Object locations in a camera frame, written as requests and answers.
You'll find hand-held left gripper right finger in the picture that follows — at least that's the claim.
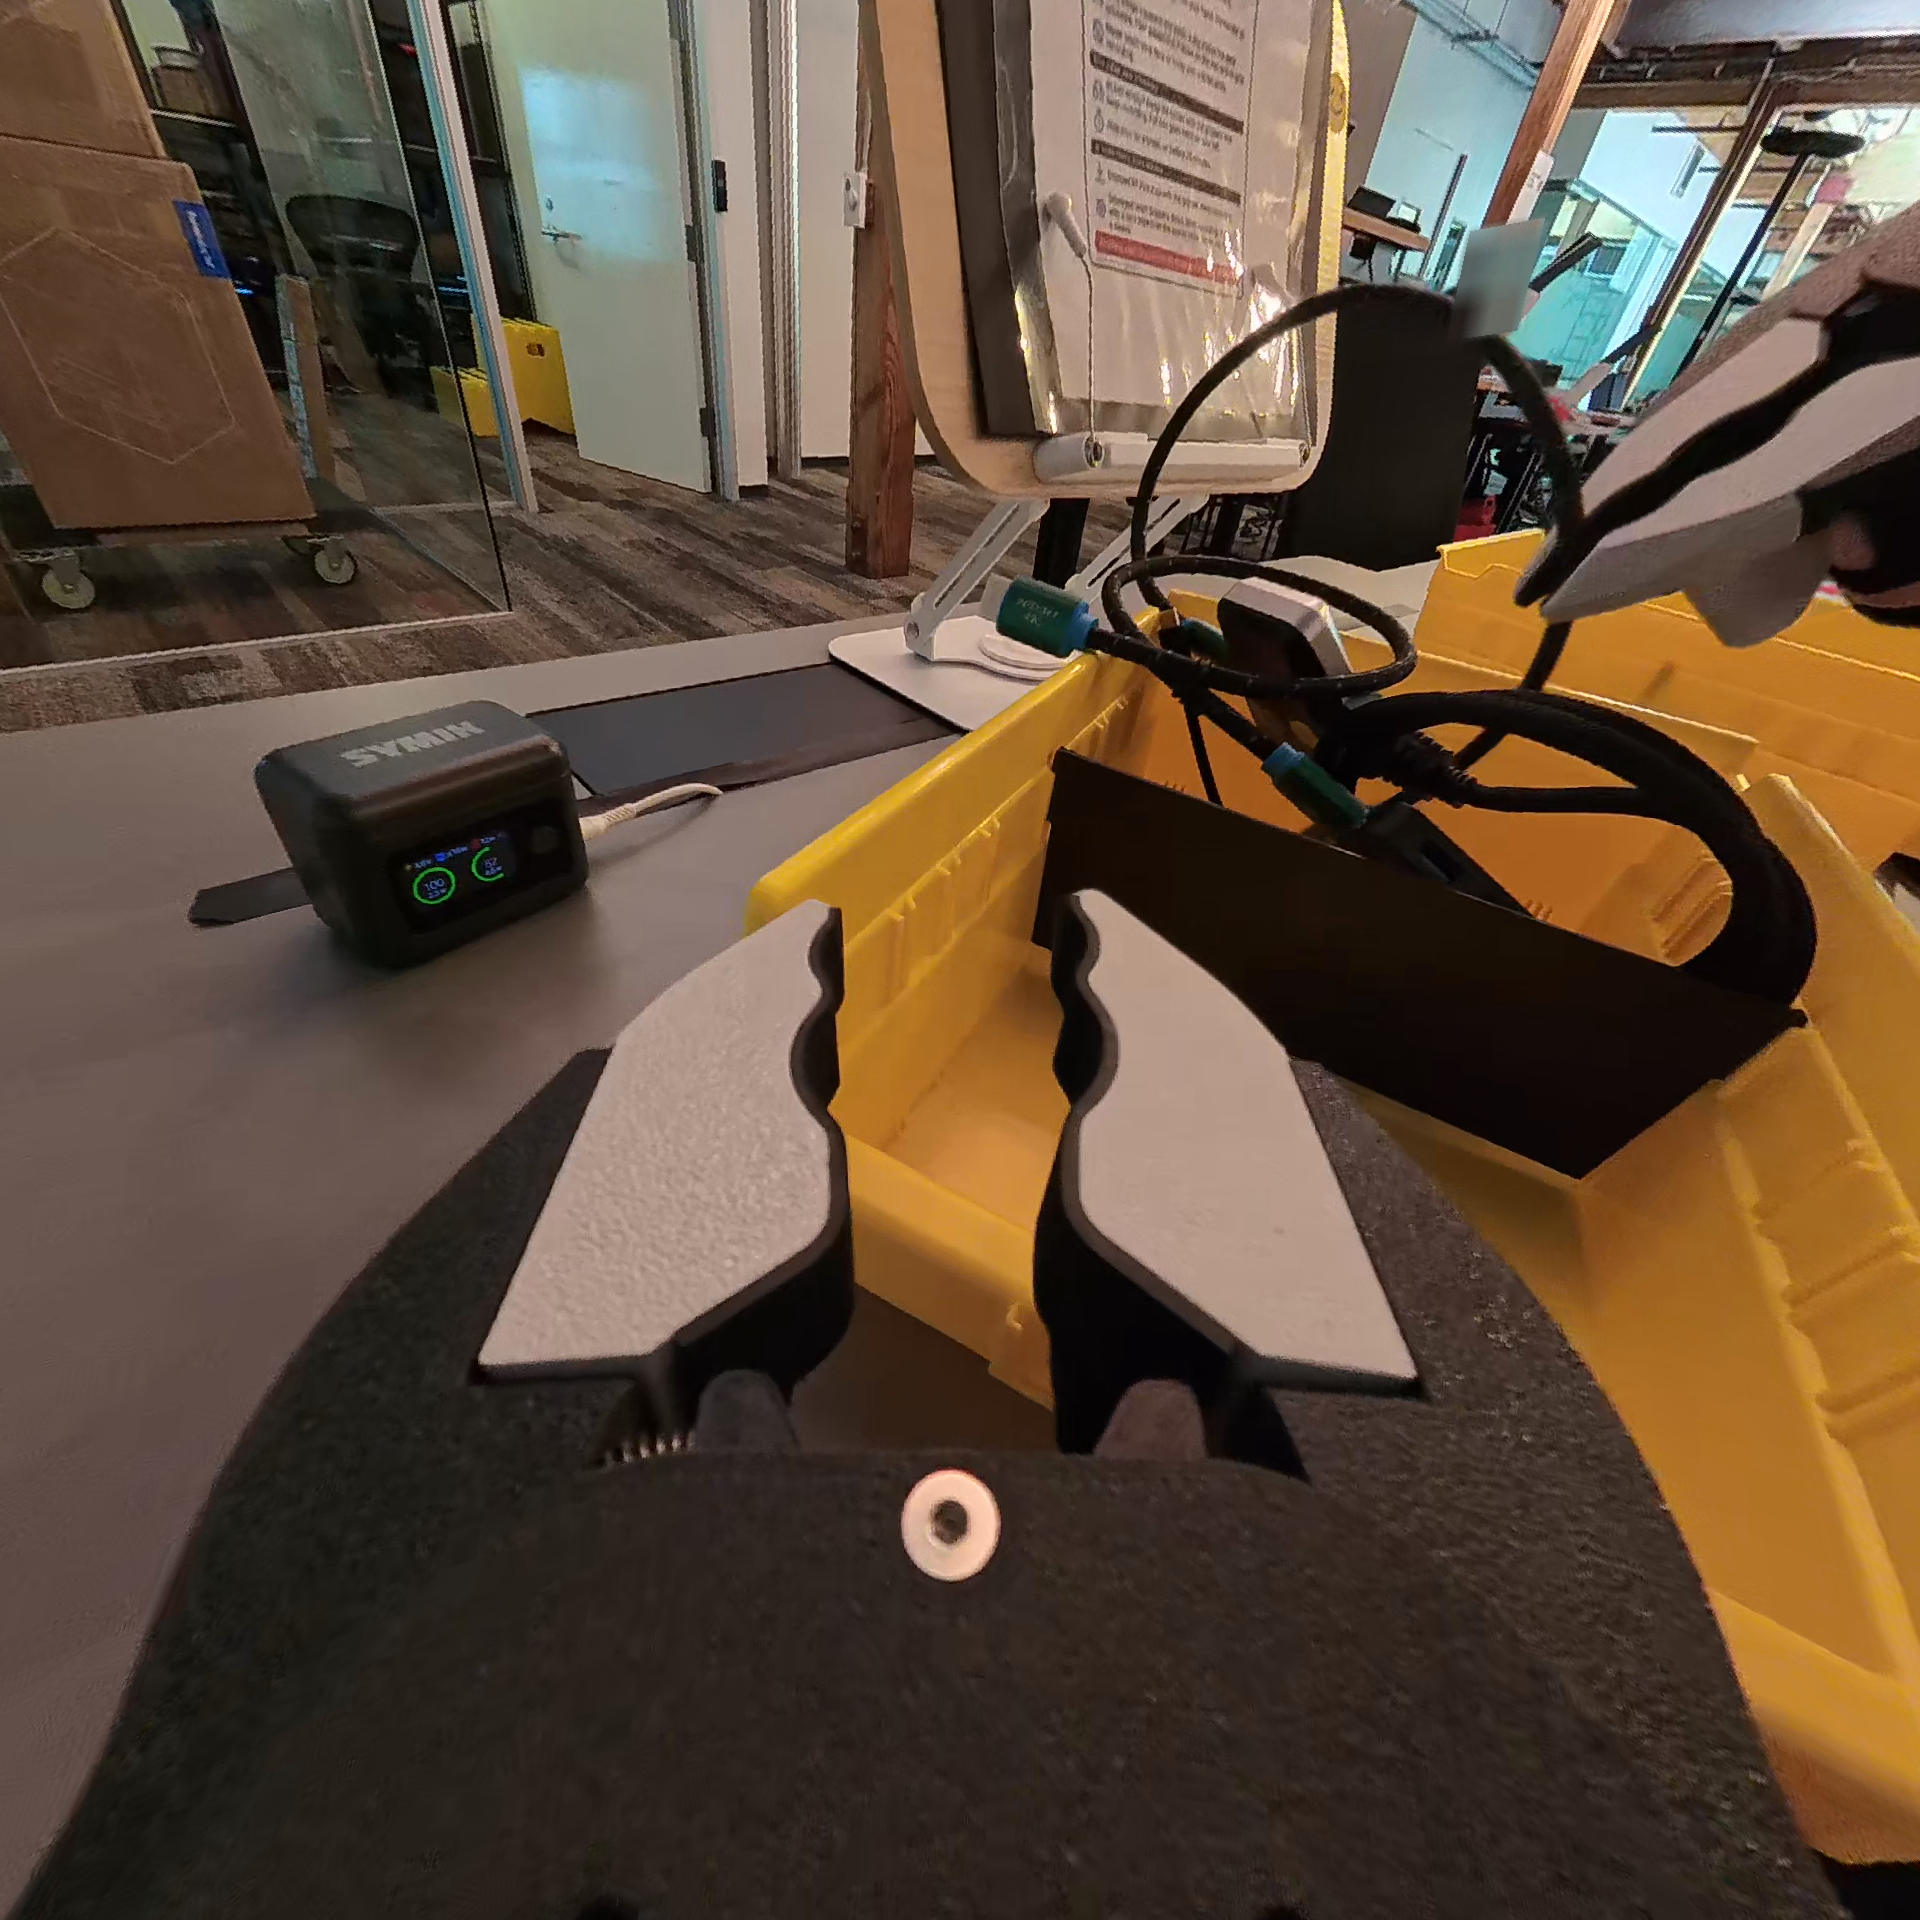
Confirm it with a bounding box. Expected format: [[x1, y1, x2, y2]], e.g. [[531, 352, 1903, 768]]
[[1033, 888, 1423, 1464]]

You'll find black bin divider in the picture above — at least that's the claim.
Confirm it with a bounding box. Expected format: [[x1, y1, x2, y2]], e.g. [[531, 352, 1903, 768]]
[[1036, 752, 1808, 1179]]

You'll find black power bank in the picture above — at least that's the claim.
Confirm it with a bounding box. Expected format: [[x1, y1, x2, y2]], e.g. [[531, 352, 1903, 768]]
[[254, 698, 594, 970]]

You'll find yellow divided plastic bin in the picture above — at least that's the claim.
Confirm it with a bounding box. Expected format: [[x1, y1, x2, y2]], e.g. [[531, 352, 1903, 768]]
[[746, 534, 1920, 1870]]

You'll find wheeled dolly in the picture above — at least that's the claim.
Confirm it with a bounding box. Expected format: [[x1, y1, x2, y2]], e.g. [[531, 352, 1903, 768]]
[[0, 517, 363, 613]]

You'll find black USB-C adapter dongle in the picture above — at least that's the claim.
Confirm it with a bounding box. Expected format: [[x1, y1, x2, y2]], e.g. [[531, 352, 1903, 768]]
[[1128, 280, 1585, 903]]

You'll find large cardboard box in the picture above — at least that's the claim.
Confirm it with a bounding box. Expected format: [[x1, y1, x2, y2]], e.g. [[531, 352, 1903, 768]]
[[0, 0, 164, 157]]

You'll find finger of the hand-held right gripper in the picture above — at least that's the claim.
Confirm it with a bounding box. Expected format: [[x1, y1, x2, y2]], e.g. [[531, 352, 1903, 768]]
[[1515, 450, 1848, 651], [1573, 203, 1920, 520]]

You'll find instruction sheet on stand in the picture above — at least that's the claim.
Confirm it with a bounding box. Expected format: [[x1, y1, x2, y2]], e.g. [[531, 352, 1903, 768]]
[[858, 0, 1352, 506]]

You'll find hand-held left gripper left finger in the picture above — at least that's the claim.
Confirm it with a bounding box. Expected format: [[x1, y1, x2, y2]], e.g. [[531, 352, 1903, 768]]
[[478, 902, 853, 1451]]

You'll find black table strip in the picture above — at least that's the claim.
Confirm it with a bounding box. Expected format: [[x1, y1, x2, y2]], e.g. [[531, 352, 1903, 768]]
[[186, 661, 963, 929]]

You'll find thick braided HDMI cable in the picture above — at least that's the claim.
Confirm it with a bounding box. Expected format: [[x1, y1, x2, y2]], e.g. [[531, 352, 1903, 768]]
[[1261, 686, 1821, 1010]]

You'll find white stand base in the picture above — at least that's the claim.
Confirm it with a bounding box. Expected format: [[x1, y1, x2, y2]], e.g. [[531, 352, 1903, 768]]
[[829, 428, 1323, 736]]

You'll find white door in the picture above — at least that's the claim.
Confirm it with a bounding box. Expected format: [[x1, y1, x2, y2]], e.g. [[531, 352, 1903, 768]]
[[488, 0, 719, 497]]

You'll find instruction sheet in clear sleeve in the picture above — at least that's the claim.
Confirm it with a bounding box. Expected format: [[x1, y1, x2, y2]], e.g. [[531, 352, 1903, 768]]
[[1018, 0, 1343, 450]]

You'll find grey HDMI adapter with cord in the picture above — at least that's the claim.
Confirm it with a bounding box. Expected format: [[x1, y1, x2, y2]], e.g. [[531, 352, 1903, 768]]
[[1220, 579, 1355, 706]]

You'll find wooden post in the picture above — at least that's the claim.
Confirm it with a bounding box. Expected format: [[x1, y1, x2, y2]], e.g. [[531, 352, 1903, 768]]
[[846, 151, 920, 579]]

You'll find thin black green-plug cable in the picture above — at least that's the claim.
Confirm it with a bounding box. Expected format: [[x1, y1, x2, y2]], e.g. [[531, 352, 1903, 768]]
[[995, 553, 1423, 752]]

